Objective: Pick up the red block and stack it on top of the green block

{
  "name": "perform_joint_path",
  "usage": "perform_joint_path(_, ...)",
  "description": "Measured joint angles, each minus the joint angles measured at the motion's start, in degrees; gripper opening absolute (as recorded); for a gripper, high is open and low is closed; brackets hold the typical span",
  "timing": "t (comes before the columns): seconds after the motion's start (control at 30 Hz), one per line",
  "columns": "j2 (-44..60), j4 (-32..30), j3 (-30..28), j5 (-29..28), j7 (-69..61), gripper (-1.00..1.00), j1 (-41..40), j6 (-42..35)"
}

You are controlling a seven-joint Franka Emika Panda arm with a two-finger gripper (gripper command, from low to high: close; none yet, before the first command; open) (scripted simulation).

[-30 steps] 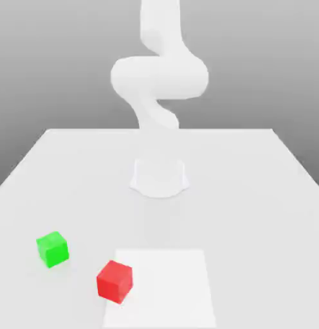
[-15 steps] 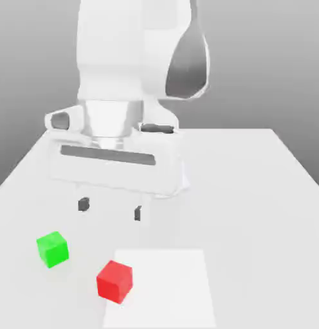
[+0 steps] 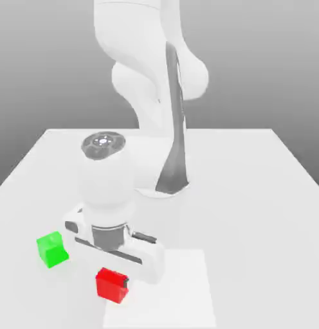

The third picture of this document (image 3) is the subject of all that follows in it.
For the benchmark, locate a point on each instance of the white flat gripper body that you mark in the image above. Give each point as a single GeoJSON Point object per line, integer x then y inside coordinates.
{"type": "Point", "coordinates": [149, 264]}

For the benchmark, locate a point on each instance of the small red cube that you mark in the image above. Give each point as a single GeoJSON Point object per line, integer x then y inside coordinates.
{"type": "Point", "coordinates": [108, 285]}

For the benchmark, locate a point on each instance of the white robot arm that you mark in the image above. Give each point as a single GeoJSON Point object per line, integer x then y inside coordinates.
{"type": "Point", "coordinates": [139, 77]}

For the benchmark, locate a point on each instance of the small green cube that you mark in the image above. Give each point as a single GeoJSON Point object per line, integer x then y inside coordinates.
{"type": "Point", "coordinates": [52, 250]}

